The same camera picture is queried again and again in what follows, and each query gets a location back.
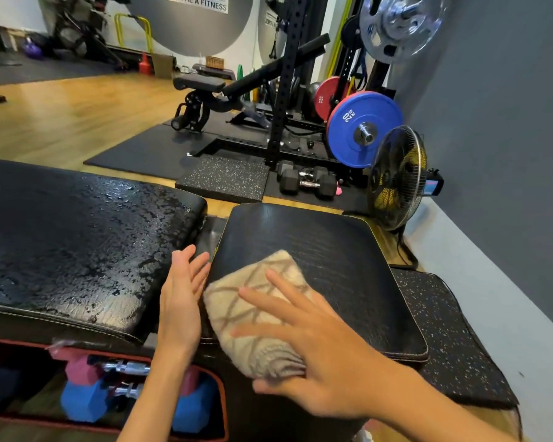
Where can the small wooden box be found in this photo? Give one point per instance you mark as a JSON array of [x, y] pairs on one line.
[[215, 62]]

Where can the person's right middle finger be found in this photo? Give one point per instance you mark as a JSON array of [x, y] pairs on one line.
[[272, 306]]

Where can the black adjustable gym bench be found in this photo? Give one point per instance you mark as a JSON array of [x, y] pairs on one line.
[[239, 85]]

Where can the beige patterned towel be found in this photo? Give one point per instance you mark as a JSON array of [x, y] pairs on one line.
[[244, 280]]

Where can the blue weight plate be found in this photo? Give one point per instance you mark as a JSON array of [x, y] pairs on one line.
[[350, 133]]

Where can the yellow metal frame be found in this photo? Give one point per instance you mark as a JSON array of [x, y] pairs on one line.
[[133, 29]]

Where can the purple kettlebell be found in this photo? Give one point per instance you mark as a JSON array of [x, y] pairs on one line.
[[32, 49]]

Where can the person's right forearm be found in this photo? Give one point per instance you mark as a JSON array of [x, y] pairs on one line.
[[433, 418]]

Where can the pink hex dumbbell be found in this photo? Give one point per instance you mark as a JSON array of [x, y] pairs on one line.
[[84, 369]]

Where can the red-trimmed black bench storage frame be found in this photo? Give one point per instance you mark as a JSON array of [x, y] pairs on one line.
[[41, 423]]

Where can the yellow resistance band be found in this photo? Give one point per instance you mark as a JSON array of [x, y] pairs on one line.
[[338, 39]]

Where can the person's right thumb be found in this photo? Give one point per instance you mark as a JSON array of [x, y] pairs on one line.
[[281, 387]]

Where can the red weight plate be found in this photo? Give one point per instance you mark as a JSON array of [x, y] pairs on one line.
[[325, 98]]

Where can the person's left hand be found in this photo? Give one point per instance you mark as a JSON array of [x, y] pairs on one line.
[[179, 312]]

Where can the black floor fan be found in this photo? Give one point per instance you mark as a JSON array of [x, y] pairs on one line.
[[396, 179]]

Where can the green weight plate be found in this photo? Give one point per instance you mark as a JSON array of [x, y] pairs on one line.
[[239, 74]]

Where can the person's left forearm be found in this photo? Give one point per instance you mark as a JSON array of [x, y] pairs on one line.
[[152, 400]]

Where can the long speckled rubber mat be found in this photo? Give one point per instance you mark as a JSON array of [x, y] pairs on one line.
[[451, 336]]

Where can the black power rack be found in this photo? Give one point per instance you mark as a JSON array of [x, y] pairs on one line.
[[285, 87]]

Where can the large black floor mat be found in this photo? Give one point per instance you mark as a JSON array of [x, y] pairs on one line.
[[143, 151]]

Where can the wet black bench back pad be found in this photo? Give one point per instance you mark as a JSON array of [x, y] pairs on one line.
[[73, 243]]

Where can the black exercise machine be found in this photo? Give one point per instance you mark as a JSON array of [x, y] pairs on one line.
[[85, 27]]

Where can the black hex dumbbell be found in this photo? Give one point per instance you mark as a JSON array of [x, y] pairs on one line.
[[299, 169], [306, 184]]

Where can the person's right hand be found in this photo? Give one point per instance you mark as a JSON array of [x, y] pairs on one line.
[[341, 363]]

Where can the blue hex dumbbell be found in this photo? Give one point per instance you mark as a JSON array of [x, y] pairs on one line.
[[84, 400]]

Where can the brown cardboard box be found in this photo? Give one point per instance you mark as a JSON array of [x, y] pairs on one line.
[[164, 66]]

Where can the person's left fingers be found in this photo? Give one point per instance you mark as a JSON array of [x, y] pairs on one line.
[[192, 264]]

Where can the square speckled rubber tile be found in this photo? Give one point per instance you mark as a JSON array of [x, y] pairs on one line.
[[223, 177]]

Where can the black bench seat pad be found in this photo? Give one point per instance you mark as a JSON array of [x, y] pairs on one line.
[[341, 262]]

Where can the silver weight plate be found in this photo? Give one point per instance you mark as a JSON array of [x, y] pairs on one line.
[[403, 22]]

